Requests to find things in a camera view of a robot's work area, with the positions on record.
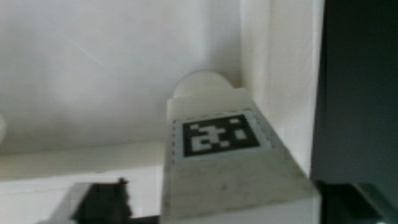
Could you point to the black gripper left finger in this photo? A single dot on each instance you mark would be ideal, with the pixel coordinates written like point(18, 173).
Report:
point(94, 204)

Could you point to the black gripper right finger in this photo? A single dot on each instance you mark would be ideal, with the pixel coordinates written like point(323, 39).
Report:
point(353, 204)

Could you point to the white square tabletop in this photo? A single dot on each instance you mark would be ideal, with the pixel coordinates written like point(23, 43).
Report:
point(94, 57)

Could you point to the white table leg with tag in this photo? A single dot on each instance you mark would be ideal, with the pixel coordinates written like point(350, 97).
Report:
point(232, 180)

